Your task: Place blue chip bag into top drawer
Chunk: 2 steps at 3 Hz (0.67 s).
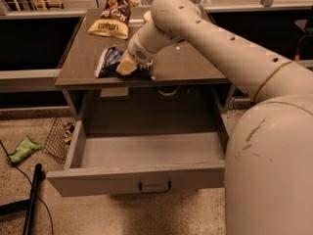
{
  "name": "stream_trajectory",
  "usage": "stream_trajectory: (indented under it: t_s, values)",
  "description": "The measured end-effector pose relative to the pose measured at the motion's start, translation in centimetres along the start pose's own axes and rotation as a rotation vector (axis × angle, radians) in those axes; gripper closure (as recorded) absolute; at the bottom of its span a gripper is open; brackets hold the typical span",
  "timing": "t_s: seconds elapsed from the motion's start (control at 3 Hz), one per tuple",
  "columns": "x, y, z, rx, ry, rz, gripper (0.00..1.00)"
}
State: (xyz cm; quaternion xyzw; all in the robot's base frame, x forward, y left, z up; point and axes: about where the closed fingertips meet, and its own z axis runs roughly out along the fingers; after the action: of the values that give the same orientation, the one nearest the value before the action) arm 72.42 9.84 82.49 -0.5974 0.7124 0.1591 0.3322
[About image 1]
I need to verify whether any open grey top drawer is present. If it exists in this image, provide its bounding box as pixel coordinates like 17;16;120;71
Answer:
48;116;225;197

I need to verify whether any brown yellow chip bag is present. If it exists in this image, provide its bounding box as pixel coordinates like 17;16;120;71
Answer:
88;0;139;40

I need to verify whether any green snack packet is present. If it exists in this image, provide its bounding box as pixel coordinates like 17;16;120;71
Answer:
6;136;42;165

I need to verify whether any wire mesh basket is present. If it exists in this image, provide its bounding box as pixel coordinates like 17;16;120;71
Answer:
43;117;75;165

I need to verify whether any blue chip bag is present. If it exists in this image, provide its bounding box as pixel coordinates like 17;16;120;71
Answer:
94;46;155;80

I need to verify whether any white label sticker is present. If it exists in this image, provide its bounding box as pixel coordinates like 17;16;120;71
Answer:
100;87;128;98

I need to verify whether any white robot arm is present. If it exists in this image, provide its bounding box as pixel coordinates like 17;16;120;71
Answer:
120;0;313;235

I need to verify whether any white bowl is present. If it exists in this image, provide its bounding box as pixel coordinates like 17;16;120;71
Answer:
143;11;152;24

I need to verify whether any black drawer handle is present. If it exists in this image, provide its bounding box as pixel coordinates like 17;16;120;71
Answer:
138;181;172;194

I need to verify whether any black floor cable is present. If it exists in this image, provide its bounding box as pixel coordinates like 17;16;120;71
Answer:
0;140;55;235

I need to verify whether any grey drawer cabinet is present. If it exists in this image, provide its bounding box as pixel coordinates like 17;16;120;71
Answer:
56;9;234;132

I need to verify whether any black stand leg left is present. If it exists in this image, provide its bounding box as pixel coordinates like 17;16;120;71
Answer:
0;164;44;235

